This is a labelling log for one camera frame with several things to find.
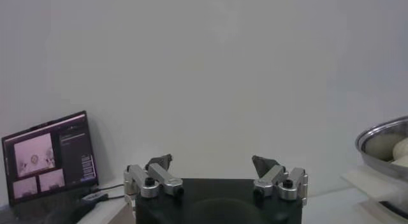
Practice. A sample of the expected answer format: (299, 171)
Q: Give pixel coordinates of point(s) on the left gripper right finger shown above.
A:
(271, 179)

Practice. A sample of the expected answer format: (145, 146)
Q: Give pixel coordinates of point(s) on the black computer mouse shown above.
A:
(73, 212)

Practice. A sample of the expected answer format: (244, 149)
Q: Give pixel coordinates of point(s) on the white electric cooker pot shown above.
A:
(369, 187)

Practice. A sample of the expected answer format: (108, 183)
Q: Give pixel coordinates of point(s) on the small grey usb adapter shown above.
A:
(95, 197)

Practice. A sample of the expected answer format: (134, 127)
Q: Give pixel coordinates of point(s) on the stainless steel steamer basket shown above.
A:
(373, 168)

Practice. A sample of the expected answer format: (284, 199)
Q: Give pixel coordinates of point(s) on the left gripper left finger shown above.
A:
(165, 179)

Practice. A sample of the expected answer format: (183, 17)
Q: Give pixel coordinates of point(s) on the black laptop with pink windows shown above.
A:
(73, 155)

